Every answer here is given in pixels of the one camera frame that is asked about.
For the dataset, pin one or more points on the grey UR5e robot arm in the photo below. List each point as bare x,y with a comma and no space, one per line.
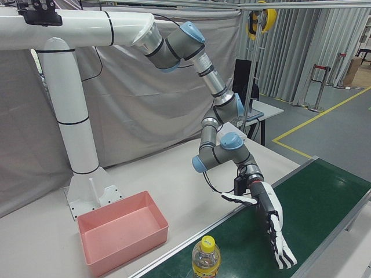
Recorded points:
185,43

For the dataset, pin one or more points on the yellow-capped orange drink bottle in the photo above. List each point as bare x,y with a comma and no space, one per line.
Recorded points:
205,260

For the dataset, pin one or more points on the black camera on stand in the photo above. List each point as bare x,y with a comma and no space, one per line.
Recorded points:
40,17

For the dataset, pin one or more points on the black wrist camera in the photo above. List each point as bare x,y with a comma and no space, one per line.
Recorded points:
240,186

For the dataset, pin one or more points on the white desk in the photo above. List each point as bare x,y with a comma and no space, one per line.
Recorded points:
266,108

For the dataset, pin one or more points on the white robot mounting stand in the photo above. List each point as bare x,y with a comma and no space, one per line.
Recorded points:
72,101

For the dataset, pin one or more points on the black screen on desk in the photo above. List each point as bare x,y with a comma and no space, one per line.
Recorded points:
240,75

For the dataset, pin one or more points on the pink plastic basket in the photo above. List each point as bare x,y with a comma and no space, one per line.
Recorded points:
121,231

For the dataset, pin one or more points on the green conveyor belt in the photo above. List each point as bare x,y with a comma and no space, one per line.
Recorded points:
313,208

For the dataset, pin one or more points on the white pleated curtain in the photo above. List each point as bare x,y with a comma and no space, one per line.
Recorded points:
298,58

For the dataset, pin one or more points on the grey fabric curtain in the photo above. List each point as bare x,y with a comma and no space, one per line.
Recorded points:
145,101

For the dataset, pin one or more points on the brown cardboard box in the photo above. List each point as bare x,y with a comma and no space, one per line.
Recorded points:
352,71

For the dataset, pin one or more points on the grey laptop on desk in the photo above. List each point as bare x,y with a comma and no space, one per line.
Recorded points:
252,115

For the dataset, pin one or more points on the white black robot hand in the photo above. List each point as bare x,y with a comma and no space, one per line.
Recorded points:
269,208

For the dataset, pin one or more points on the metal queue stanchion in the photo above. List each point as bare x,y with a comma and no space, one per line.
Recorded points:
320,89
339,69

